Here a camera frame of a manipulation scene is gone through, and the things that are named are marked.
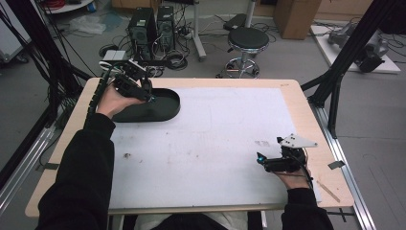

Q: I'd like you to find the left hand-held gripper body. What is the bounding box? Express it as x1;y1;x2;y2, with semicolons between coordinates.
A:
111;58;151;101

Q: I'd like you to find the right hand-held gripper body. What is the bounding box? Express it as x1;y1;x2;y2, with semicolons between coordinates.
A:
263;132;319;174

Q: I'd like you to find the black oval tray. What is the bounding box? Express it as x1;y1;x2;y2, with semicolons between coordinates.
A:
110;87;182;124

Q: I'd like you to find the person's right hand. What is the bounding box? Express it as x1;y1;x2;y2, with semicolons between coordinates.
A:
274;162;313;191

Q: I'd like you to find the person's left hand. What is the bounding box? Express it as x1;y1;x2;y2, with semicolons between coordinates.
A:
95;83;147;121

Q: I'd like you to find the small grey box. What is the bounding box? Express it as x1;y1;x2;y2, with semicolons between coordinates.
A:
101;49;127;62

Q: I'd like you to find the grey tape piece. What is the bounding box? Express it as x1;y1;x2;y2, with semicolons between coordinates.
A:
327;160;347;171

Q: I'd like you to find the thin wooden stick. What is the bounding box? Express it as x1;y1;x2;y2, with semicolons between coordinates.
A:
315;179;342;204

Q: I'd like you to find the large black computer tower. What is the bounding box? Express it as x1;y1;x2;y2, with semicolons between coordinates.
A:
126;7;159;62

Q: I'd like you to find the white table mat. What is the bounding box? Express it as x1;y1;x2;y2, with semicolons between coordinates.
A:
108;86;322;211

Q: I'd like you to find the slim black computer tower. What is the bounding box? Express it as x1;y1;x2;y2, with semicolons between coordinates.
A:
155;5;177;55

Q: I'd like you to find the white metal table leg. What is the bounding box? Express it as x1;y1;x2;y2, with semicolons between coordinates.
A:
191;0;209;62

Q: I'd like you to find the clear plastic bag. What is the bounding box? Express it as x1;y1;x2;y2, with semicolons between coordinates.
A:
67;14;107;36

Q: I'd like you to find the round white table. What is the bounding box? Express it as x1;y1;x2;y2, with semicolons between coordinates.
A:
40;0;96;15

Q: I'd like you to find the black round stool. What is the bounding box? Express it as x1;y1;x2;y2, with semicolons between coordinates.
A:
215;26;271;80

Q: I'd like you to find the white floor board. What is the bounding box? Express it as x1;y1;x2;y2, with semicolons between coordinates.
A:
309;24;402;75

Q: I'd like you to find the grey and black device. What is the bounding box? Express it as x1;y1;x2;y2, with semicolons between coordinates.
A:
327;20;391;74

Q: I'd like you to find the brown cardboard box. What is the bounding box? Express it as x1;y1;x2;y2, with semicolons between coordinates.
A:
273;0;324;41

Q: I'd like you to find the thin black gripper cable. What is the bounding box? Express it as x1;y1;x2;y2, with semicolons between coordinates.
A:
286;156;314;190

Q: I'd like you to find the black spiral gripper cable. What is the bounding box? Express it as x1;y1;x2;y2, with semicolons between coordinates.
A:
83;65;115;130

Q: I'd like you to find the tangle of black floor cables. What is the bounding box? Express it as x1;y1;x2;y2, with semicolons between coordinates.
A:
149;44;190;79

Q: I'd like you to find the black metal frame stand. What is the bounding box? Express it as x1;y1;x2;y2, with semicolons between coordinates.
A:
0;0;94;180
300;0;406;140

